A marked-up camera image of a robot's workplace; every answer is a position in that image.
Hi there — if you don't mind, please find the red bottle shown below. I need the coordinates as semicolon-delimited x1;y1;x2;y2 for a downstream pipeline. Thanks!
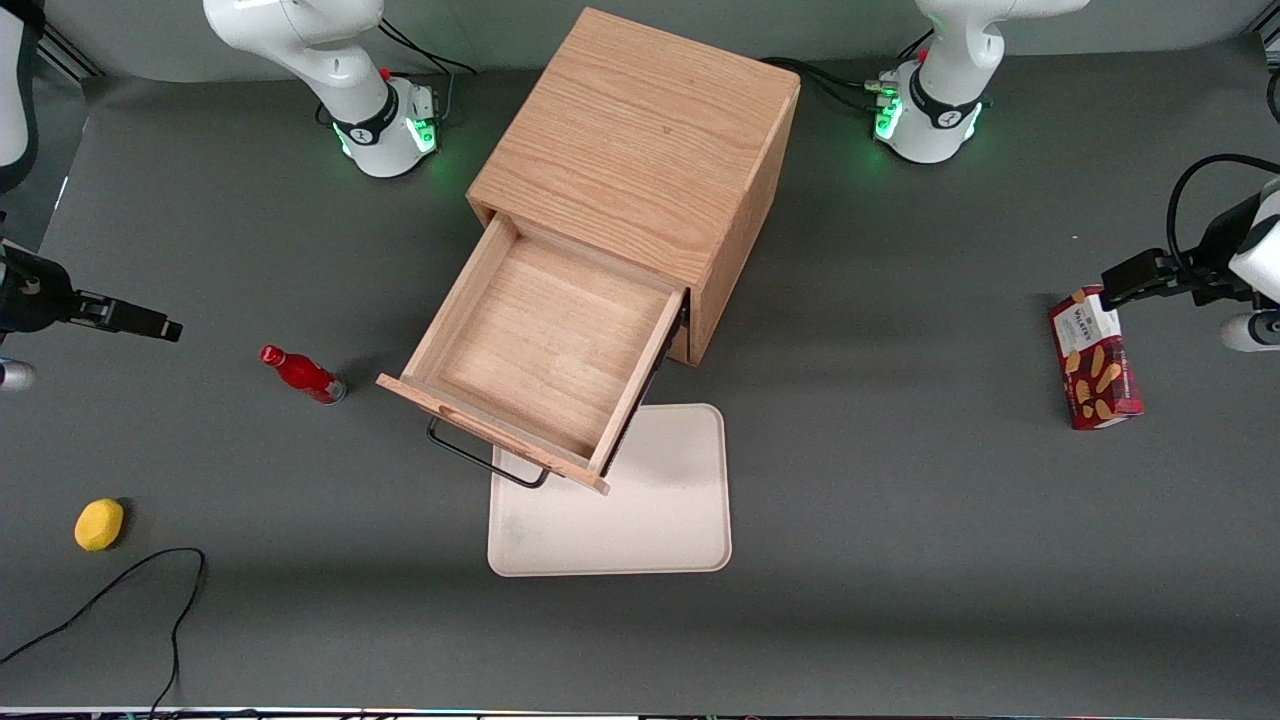
259;345;348;406

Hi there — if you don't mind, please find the wooden drawer with recessed edge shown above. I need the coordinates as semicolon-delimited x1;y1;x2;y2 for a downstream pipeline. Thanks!
376;212;691;496

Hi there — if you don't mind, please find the beige plastic tray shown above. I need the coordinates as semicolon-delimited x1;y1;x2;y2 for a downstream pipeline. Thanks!
487;403;733;578

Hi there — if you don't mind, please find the black looped wrist cable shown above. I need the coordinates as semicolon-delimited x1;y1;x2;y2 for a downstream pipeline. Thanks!
1165;153;1280;286

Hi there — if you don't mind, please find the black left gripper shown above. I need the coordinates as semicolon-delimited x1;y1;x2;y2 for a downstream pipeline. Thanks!
1100;193;1263;311

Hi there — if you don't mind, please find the yellow lemon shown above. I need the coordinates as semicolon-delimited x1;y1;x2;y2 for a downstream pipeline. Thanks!
74;498;125;552

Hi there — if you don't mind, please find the red cookie box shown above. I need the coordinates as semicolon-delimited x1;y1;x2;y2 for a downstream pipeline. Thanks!
1048;285;1145;431

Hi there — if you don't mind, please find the black base cable bundle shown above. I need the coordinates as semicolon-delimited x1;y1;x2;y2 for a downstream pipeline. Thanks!
378;18;478;126
760;55;901;116

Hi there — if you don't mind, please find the thin black table cable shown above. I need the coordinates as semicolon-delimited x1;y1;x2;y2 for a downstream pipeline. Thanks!
0;547;207;717

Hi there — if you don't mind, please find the aluminium frame bar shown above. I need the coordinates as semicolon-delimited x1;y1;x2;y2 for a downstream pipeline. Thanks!
40;25;101;83

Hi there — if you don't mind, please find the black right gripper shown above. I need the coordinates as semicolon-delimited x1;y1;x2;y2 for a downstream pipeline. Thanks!
0;245;184;344

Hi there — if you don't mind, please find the black metal drawer handle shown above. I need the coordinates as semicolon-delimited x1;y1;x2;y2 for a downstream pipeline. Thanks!
427;415;553;490

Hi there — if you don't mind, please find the wooden drawer cabinet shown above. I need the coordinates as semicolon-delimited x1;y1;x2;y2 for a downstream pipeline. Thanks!
467;8;803;367

